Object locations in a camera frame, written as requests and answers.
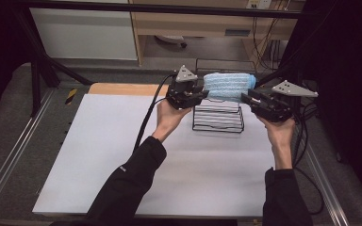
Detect person's right hand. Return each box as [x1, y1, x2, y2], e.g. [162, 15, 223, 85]
[255, 113, 297, 149]

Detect chair base with caster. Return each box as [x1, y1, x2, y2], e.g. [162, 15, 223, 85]
[154, 34, 189, 49]

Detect blue towel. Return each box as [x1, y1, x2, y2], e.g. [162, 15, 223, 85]
[202, 72, 257, 105]

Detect white table mat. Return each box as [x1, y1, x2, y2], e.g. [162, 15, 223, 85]
[32, 93, 299, 219]

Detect hanging black cables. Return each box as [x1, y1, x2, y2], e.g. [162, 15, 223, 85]
[251, 15, 285, 71]

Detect hand-held gripper cable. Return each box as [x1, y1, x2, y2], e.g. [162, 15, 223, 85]
[290, 103, 325, 217]
[132, 73, 179, 154]

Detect black floor cables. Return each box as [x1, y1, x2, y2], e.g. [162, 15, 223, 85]
[293, 93, 320, 134]

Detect black wire rack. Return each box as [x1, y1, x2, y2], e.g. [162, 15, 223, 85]
[191, 57, 259, 134]

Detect right hand-held gripper cable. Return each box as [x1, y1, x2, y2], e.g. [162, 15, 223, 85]
[290, 103, 325, 217]

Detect white cabinet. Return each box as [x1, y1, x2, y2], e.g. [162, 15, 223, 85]
[29, 7, 139, 61]

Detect white power strip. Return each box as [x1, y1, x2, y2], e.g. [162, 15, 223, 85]
[246, 0, 273, 10]

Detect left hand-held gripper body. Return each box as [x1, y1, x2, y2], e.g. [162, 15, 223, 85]
[165, 64, 206, 111]

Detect aluminium rail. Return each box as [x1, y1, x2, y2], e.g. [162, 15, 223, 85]
[294, 125, 351, 226]
[0, 89, 57, 215]

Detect wooden desk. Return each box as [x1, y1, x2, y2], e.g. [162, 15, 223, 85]
[128, 0, 306, 67]

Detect person's left hand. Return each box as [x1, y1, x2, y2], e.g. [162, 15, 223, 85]
[152, 99, 193, 141]

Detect black frame bar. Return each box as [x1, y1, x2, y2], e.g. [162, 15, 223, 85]
[12, 0, 309, 20]

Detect left hand-held gripper cable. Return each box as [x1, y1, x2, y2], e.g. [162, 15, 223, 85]
[132, 73, 179, 154]

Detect yellow black tape strip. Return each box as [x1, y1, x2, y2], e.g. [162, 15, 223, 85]
[64, 88, 78, 105]

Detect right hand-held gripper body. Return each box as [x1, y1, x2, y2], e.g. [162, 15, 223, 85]
[249, 79, 320, 123]

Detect black curtain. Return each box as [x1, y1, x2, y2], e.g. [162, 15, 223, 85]
[281, 0, 362, 215]
[0, 0, 34, 121]

